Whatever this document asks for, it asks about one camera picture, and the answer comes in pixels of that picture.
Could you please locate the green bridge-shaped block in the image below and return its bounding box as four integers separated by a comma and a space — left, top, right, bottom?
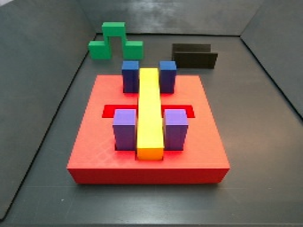
89, 22, 143, 59

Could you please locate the red base board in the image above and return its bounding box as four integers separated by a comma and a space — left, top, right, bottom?
69, 75, 230, 184

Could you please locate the right purple block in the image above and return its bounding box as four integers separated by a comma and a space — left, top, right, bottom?
165, 109, 189, 151

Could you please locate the purple block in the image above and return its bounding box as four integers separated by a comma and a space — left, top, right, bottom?
113, 109, 137, 151
165, 109, 189, 151

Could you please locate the long yellow bar block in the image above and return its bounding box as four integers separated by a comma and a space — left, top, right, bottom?
138, 68, 165, 160

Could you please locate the left purple block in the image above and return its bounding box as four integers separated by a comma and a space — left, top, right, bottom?
113, 109, 137, 151

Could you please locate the right blue block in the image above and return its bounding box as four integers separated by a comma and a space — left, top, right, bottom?
159, 61, 177, 93

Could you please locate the blue block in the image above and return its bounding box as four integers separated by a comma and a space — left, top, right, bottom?
159, 61, 177, 93
122, 61, 141, 93

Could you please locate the left blue block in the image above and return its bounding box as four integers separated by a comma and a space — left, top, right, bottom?
122, 61, 141, 93

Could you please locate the black bracket holder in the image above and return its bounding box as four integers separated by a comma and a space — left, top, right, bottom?
173, 43, 218, 69

